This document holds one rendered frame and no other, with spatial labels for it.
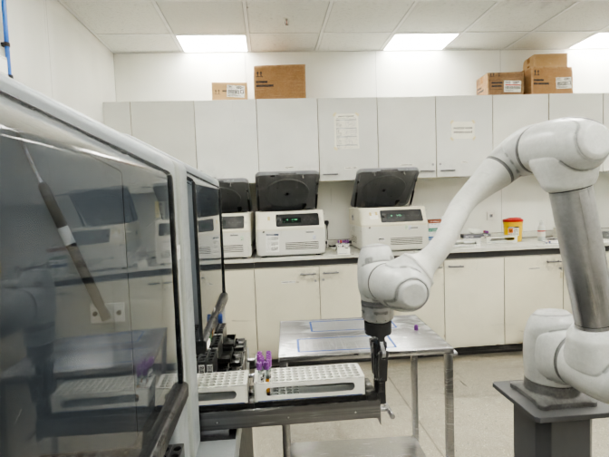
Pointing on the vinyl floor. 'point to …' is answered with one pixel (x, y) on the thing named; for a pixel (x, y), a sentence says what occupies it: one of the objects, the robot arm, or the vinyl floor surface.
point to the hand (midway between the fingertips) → (380, 391)
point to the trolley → (306, 328)
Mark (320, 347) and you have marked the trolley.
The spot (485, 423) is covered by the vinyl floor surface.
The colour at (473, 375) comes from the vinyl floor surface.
